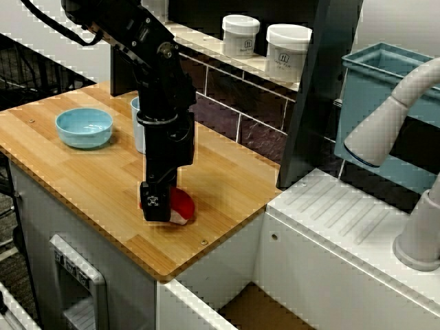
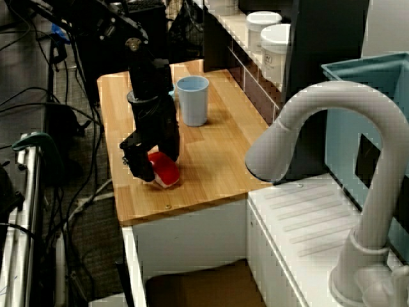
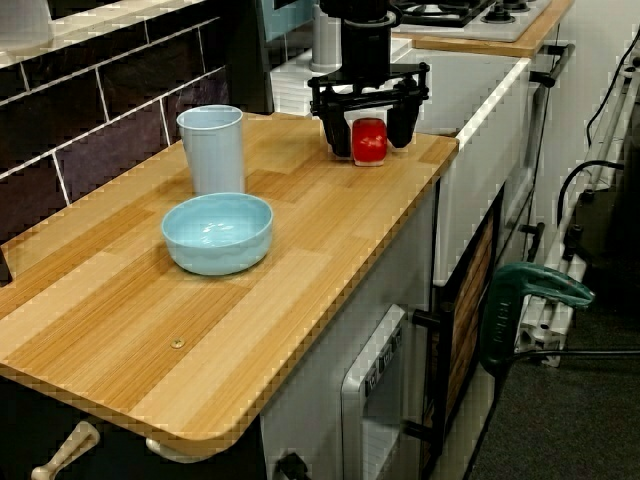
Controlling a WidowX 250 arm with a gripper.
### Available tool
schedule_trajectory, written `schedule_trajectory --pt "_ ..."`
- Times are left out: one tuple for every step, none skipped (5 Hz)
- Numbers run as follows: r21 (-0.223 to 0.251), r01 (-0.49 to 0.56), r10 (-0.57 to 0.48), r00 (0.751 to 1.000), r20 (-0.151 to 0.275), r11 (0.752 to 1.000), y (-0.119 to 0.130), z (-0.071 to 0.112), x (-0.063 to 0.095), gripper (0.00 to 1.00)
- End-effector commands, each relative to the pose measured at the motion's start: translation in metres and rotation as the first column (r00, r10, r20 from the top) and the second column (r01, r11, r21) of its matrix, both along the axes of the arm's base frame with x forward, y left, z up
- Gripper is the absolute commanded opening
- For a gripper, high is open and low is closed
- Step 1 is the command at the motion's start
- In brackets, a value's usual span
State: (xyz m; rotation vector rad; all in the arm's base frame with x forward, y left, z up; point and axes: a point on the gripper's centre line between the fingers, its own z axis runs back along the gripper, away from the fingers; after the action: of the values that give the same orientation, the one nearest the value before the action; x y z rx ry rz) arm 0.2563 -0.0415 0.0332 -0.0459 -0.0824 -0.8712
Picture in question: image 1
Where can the dark grey wide hutch panel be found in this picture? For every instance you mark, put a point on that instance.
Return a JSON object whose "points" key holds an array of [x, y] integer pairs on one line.
{"points": [[309, 120]]}

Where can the light blue bowl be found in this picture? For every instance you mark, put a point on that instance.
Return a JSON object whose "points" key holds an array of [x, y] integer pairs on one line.
{"points": [[84, 137]]}

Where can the white toy kitchen cabinet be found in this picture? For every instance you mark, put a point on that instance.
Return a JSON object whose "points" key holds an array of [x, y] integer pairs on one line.
{"points": [[326, 268]]}

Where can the dark tiled backsplash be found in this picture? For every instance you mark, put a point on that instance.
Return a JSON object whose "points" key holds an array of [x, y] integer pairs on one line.
{"points": [[261, 103]]}

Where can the teal plastic bin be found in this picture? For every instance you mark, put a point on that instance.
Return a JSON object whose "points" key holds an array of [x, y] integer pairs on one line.
{"points": [[364, 89]]}

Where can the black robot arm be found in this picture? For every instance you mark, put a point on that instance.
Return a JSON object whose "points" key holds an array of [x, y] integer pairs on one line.
{"points": [[151, 44]]}

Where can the cream shelf board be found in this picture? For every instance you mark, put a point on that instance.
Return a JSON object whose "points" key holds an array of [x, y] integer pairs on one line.
{"points": [[203, 43]]}

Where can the white corner object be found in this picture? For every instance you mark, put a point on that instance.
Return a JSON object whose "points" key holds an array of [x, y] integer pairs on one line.
{"points": [[10, 316]]}

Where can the white lidded jar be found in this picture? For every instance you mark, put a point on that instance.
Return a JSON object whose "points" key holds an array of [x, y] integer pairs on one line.
{"points": [[240, 34], [287, 51]]}

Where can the red and white sushi toy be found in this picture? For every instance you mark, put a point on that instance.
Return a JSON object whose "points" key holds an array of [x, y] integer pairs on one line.
{"points": [[182, 203]]}

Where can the dark narrow hutch side panel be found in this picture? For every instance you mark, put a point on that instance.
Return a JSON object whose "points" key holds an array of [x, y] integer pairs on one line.
{"points": [[120, 75]]}

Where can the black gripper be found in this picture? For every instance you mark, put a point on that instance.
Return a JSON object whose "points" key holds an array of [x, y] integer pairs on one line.
{"points": [[168, 144]]}

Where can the grey toy faucet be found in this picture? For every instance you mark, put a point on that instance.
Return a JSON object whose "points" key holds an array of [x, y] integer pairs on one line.
{"points": [[371, 134]]}

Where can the light blue plastic cup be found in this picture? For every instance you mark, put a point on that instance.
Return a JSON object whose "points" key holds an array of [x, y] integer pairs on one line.
{"points": [[137, 137]]}

